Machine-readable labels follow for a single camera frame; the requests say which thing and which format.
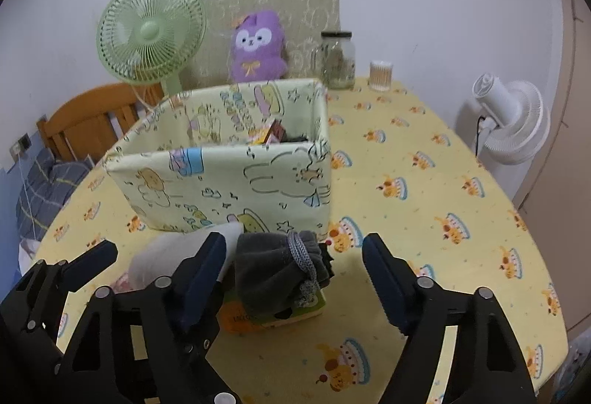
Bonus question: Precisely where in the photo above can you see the green patterned board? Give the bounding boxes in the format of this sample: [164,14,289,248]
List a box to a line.
[198,0,341,86]

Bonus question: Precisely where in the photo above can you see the white sheet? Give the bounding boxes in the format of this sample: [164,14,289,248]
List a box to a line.
[18,238,40,264]

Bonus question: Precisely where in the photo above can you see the grey drawstring pouch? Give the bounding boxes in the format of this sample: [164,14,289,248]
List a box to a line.
[235,229,334,317]

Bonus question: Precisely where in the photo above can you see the green printed fabric storage box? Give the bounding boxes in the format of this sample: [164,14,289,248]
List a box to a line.
[102,78,333,239]

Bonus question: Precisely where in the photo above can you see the white cloth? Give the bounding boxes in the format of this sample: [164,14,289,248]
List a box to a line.
[128,222,245,291]

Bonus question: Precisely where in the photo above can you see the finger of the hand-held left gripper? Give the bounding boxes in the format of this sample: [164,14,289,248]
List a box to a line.
[60,240,118,292]

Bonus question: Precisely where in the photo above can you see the white standing fan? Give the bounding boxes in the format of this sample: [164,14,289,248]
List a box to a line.
[472,72,551,165]

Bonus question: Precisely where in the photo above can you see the clear plastic bag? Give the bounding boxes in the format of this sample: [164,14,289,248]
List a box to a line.
[570,335,591,400]

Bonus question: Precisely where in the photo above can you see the cotton swab container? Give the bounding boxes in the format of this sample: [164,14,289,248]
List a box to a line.
[369,61,394,92]

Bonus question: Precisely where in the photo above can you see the grey plaid bedding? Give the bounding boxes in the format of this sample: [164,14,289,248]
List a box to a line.
[16,148,93,243]

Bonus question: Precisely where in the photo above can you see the green desk fan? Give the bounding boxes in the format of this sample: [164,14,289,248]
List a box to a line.
[96,0,207,97]

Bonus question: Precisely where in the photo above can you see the beige door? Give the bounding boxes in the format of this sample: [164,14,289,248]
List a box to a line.
[512,0,591,331]

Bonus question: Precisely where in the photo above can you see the purple plush toy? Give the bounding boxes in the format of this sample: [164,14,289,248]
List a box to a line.
[229,9,289,84]

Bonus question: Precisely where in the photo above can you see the glass jar with lid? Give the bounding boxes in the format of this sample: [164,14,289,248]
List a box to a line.
[311,30,356,90]

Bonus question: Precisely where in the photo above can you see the wall socket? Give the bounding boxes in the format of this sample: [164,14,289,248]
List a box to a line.
[10,133,32,155]

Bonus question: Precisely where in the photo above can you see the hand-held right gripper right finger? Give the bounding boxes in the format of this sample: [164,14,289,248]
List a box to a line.
[362,233,539,404]

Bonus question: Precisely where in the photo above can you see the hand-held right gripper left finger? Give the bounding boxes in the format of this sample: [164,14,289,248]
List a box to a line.
[60,232,241,404]

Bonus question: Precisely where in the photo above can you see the colourful snack box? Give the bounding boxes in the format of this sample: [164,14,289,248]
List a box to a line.
[247,119,287,145]

